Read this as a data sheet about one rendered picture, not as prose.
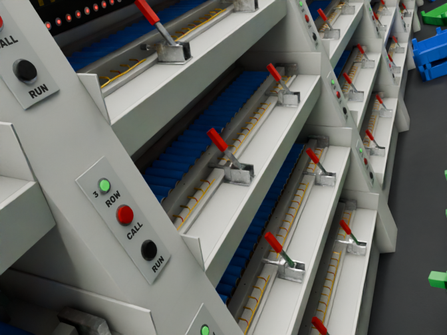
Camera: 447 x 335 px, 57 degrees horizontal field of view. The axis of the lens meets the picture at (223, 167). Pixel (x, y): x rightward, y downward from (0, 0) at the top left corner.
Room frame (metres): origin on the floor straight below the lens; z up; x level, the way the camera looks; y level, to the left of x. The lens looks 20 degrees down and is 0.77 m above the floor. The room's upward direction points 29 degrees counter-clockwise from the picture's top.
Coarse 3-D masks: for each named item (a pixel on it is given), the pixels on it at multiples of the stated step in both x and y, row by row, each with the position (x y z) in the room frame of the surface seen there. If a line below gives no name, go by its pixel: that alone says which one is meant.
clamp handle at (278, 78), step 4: (268, 64) 0.78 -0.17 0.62; (268, 68) 0.77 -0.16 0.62; (272, 68) 0.77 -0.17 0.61; (272, 72) 0.77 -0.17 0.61; (276, 72) 0.77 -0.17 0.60; (276, 76) 0.76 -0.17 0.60; (280, 76) 0.77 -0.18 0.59; (276, 80) 0.77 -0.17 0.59; (280, 80) 0.76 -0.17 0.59; (284, 84) 0.77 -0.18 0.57; (284, 88) 0.76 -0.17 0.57; (288, 88) 0.77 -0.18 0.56; (288, 92) 0.76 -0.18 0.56
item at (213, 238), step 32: (256, 64) 0.96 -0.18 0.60; (288, 64) 0.90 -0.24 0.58; (320, 64) 0.88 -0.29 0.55; (288, 128) 0.68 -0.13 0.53; (224, 160) 0.62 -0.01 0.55; (256, 160) 0.60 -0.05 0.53; (224, 192) 0.53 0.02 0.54; (256, 192) 0.54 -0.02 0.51; (224, 224) 0.47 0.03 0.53; (224, 256) 0.44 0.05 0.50
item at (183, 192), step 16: (272, 80) 0.84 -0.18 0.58; (256, 96) 0.77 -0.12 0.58; (240, 112) 0.72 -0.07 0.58; (256, 112) 0.73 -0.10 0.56; (240, 128) 0.68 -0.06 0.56; (240, 144) 0.64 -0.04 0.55; (208, 160) 0.58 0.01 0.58; (192, 176) 0.55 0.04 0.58; (176, 192) 0.52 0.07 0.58; (192, 192) 0.54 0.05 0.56; (176, 208) 0.50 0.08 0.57; (192, 208) 0.50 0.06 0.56
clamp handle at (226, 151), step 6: (210, 132) 0.55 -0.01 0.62; (216, 132) 0.56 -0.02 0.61; (210, 138) 0.56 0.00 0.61; (216, 138) 0.55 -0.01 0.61; (216, 144) 0.55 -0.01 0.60; (222, 144) 0.55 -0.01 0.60; (222, 150) 0.55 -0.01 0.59; (228, 150) 0.56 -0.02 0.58; (228, 156) 0.55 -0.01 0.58; (234, 156) 0.56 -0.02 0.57; (234, 162) 0.55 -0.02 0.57; (234, 168) 0.55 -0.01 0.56; (240, 168) 0.55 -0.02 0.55
